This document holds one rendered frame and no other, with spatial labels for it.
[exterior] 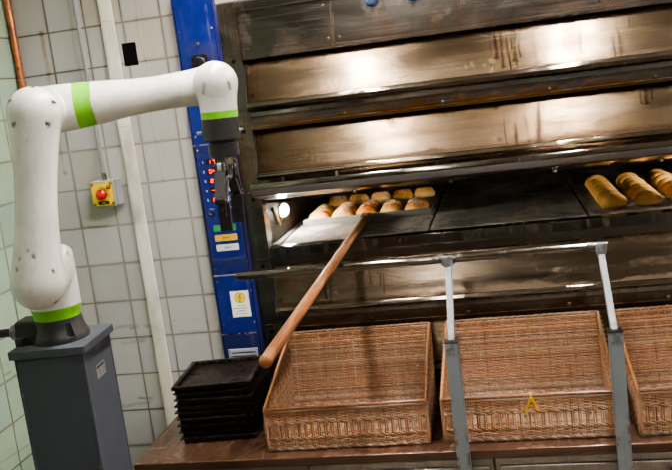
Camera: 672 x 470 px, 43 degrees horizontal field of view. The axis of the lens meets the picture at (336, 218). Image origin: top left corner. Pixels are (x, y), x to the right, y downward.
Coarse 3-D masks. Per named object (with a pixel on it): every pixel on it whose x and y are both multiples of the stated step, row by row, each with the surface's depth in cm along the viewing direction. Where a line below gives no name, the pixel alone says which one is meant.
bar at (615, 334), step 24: (360, 264) 285; (384, 264) 284; (408, 264) 282; (600, 264) 268; (456, 360) 262; (624, 360) 253; (456, 384) 263; (624, 384) 254; (456, 408) 264; (624, 408) 255; (456, 432) 266; (624, 432) 257; (624, 456) 258
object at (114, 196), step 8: (96, 184) 329; (104, 184) 329; (112, 184) 329; (120, 184) 334; (112, 192) 329; (120, 192) 334; (96, 200) 331; (104, 200) 330; (112, 200) 329; (120, 200) 333
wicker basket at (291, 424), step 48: (336, 336) 327; (384, 336) 323; (288, 384) 321; (336, 384) 325; (384, 384) 321; (432, 384) 305; (288, 432) 287; (336, 432) 296; (384, 432) 282; (432, 432) 287
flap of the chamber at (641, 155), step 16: (544, 160) 291; (560, 160) 290; (576, 160) 289; (592, 160) 288; (608, 160) 288; (624, 160) 293; (640, 160) 299; (384, 176) 302; (400, 176) 301; (416, 176) 300; (432, 176) 299; (448, 176) 298; (464, 176) 302; (480, 176) 308; (496, 176) 313; (256, 192) 311; (272, 192) 310; (288, 192) 309; (304, 192) 311; (320, 192) 317; (336, 192) 323
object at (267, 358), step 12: (360, 228) 335; (348, 240) 309; (336, 252) 290; (336, 264) 277; (324, 276) 259; (312, 288) 244; (312, 300) 237; (300, 312) 223; (288, 324) 212; (276, 336) 203; (288, 336) 206; (276, 348) 196; (264, 360) 189
